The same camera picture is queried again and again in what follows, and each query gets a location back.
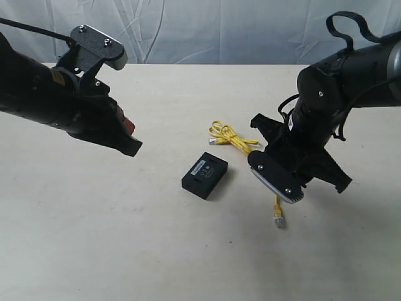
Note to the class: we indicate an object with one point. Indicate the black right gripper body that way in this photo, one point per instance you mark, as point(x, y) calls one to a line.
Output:
point(302, 160)

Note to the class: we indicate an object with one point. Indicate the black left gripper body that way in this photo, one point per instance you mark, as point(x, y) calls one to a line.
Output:
point(82, 107)

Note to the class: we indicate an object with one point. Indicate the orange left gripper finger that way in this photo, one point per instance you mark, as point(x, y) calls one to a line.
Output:
point(125, 125)

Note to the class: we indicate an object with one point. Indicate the small black box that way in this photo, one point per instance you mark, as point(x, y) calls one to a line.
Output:
point(204, 175)

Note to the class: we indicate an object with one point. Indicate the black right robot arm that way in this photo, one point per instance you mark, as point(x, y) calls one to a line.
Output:
point(327, 91)

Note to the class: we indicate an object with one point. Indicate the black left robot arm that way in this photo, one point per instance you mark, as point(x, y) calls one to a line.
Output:
point(20, 80)

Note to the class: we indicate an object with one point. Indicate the white backdrop curtain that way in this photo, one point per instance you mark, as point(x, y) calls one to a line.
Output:
point(209, 32)

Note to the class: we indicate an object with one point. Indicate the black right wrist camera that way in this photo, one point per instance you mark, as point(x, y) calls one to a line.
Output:
point(275, 177)

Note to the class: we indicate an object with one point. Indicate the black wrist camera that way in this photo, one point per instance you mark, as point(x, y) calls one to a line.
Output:
point(275, 177)
point(94, 46)

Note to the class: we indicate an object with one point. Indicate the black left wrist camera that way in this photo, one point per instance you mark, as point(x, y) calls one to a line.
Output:
point(94, 46)

